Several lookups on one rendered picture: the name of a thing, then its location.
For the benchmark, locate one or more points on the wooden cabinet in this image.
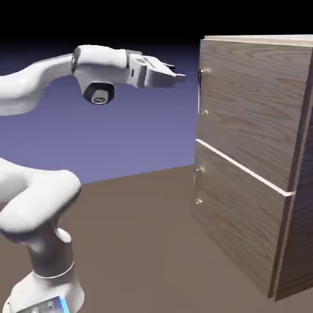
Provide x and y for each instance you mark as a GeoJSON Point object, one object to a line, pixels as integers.
{"type": "Point", "coordinates": [259, 156]}

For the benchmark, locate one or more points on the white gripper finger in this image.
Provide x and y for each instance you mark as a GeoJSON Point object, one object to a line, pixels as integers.
{"type": "Point", "coordinates": [180, 77]}
{"type": "Point", "coordinates": [170, 65]}

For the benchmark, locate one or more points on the small wooden cabinet door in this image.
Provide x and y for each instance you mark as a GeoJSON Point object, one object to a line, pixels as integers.
{"type": "Point", "coordinates": [239, 217]}

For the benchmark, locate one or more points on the large wooden cabinet door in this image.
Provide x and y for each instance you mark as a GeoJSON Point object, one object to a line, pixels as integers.
{"type": "Point", "coordinates": [249, 112]}

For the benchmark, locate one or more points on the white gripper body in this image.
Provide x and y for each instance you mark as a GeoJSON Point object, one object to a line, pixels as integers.
{"type": "Point", "coordinates": [156, 73]}

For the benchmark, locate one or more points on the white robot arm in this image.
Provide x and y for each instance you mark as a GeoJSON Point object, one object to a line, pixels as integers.
{"type": "Point", "coordinates": [102, 63]}

